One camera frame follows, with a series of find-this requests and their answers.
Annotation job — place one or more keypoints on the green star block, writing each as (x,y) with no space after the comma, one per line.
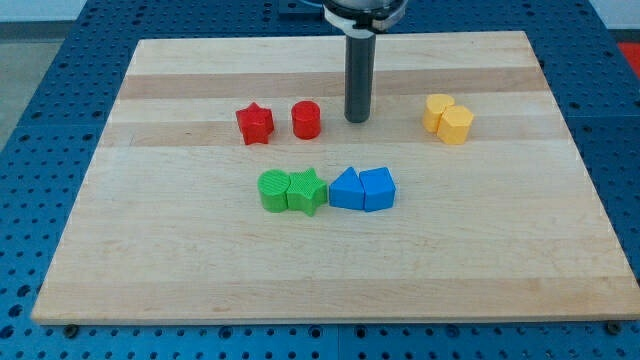
(306,192)

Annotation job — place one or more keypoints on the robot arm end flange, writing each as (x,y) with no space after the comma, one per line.
(359,18)

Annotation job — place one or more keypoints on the yellow cylinder block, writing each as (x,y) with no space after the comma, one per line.
(435,105)

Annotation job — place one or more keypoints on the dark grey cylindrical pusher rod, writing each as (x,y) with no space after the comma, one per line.
(359,71)

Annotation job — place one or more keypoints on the red star block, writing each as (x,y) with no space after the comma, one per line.
(255,124)

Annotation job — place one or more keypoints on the blue triangle block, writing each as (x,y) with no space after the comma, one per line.
(347,191)

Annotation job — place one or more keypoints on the blue cube block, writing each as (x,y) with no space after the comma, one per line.
(379,189)

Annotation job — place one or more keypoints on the red cylinder block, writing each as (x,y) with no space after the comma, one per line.
(306,119)

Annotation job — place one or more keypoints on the green cylinder block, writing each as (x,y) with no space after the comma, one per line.
(272,186)

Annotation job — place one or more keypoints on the yellow hexagon block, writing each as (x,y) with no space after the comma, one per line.
(455,124)

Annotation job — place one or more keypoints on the light wooden board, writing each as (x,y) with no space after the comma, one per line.
(168,225)

